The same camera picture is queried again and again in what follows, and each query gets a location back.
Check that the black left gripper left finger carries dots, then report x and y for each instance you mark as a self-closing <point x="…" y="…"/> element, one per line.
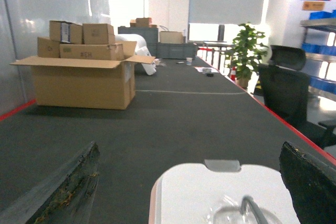
<point x="65" y="196"/>

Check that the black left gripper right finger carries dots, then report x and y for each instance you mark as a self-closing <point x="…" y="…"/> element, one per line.
<point x="311" y="184"/>

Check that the small cardboard box top left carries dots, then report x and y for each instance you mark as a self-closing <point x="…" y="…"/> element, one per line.
<point x="65" y="32"/>

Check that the small cardboard box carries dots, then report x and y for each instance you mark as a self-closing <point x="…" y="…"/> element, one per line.
<point x="98" y="34"/>
<point x="65" y="32"/>

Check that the grey plastic crate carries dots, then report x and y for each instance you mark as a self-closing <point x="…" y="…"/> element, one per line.
<point x="150" y="41"/>

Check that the small cardboard box top right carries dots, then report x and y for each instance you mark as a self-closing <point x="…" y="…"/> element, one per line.
<point x="98" y="34"/>

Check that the white box lid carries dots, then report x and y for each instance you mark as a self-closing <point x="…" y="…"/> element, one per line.
<point x="193" y="192"/>

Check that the green potted plant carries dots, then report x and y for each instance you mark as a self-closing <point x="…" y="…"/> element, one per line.
<point x="247" y="53"/>

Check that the long cardboard box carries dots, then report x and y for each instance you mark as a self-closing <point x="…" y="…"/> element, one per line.
<point x="92" y="52"/>

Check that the white paper cup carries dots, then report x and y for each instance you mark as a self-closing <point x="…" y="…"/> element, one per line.
<point x="189" y="61"/>

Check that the metal shelf rack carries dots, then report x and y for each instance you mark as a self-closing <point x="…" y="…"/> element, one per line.
<point x="319" y="44"/>

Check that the black table mat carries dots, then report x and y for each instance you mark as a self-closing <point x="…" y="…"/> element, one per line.
<point x="177" y="116"/>

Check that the large open cardboard box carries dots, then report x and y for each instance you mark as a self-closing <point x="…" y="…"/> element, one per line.
<point x="85" y="83"/>

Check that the black mesh office chair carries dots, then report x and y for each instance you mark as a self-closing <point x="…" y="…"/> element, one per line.
<point x="285" y="91"/>

